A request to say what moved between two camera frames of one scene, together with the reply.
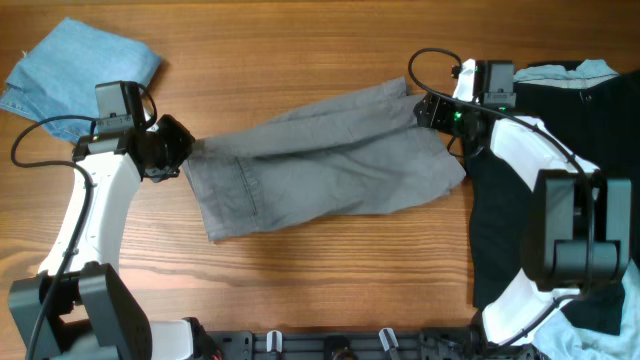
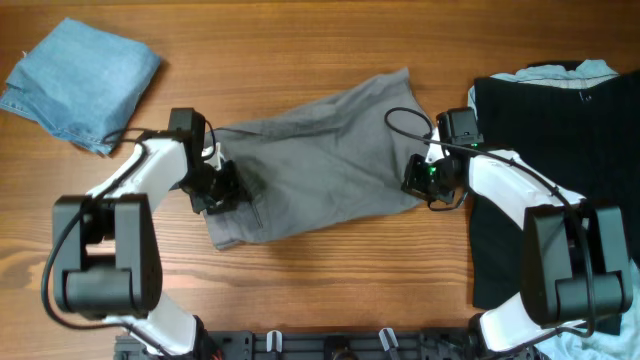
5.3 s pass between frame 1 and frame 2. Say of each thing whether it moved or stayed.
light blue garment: stayed
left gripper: moved
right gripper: moved
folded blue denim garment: stayed
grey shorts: stayed
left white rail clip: stayed
